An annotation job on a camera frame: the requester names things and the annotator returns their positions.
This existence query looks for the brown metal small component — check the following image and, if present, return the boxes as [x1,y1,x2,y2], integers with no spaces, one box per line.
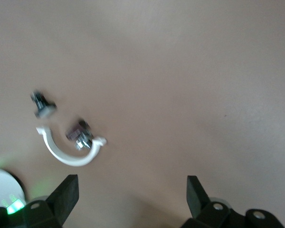
[66,118,94,151]

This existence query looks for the black small component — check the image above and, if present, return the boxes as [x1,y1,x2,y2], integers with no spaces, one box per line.
[29,89,57,119]

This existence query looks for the brown table cover sheet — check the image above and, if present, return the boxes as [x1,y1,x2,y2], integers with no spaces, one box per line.
[0,0,285,228]

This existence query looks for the white curved clamp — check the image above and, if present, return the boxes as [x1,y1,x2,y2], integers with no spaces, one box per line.
[35,125,108,167]

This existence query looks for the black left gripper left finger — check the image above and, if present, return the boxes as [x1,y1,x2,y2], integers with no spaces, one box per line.
[26,175,79,228]

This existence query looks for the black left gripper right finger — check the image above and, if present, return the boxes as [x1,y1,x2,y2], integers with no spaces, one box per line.
[180,175,233,228]

